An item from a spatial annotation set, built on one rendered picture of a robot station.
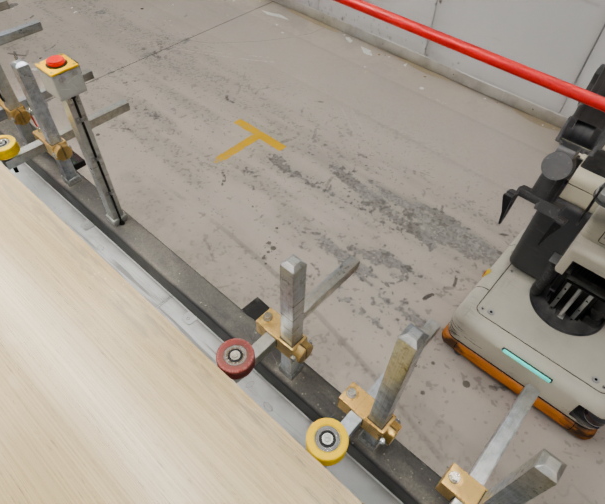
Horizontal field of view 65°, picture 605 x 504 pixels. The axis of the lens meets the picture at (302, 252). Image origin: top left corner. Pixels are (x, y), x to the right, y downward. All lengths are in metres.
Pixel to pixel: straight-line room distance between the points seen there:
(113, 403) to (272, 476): 0.34
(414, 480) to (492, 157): 2.27
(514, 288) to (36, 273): 1.65
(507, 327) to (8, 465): 1.59
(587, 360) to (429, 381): 0.57
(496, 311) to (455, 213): 0.84
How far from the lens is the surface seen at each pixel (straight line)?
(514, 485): 0.89
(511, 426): 1.14
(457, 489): 1.05
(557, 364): 1.96
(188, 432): 0.98
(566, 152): 1.09
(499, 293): 2.03
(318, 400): 1.20
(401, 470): 1.18
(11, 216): 1.44
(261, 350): 1.09
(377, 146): 2.98
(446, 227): 2.59
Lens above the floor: 1.81
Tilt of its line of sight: 51 degrees down
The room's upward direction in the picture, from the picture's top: 3 degrees clockwise
